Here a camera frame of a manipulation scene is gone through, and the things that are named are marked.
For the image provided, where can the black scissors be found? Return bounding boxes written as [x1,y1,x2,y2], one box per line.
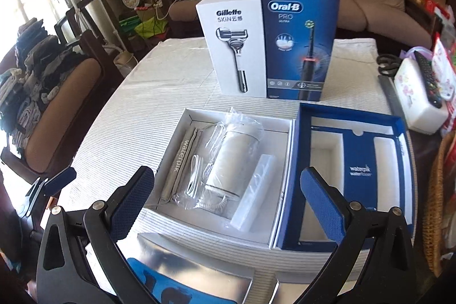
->
[376,54,402,78]

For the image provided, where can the silver blue U2 box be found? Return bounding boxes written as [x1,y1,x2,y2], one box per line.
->
[121,233,254,303]

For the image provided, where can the clear nozzle tip case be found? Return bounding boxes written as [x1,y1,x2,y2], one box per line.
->
[230,154,277,232]

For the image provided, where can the white charging cable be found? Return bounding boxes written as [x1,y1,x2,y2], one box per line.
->
[185,153,204,200]

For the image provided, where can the white striped tablecloth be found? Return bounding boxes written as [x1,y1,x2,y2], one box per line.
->
[52,37,420,304]

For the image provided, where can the black remote control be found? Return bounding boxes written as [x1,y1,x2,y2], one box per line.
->
[414,51,442,109]

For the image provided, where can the grey metal ruler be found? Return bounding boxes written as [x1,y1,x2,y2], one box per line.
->
[377,75,408,127]

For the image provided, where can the white Gillette razor box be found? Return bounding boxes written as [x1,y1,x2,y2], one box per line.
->
[196,0,267,98]

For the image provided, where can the white tissue box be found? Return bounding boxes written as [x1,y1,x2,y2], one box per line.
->
[394,58,448,135]

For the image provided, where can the wicker basket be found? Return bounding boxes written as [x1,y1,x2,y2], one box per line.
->
[422,130,455,277]

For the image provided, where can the brown wooden armchair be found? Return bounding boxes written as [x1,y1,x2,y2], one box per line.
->
[0,29,124,177]

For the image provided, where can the red white snack bag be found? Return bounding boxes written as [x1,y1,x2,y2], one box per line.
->
[431,34,455,101]

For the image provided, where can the white water flosser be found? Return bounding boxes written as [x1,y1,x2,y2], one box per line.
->
[171,109,264,218]

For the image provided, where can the blue Oral-B toothbrush box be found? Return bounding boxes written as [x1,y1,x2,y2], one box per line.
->
[261,0,339,101]

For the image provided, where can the pile of folded clothes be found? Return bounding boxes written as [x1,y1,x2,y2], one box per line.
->
[1,18,88,151]

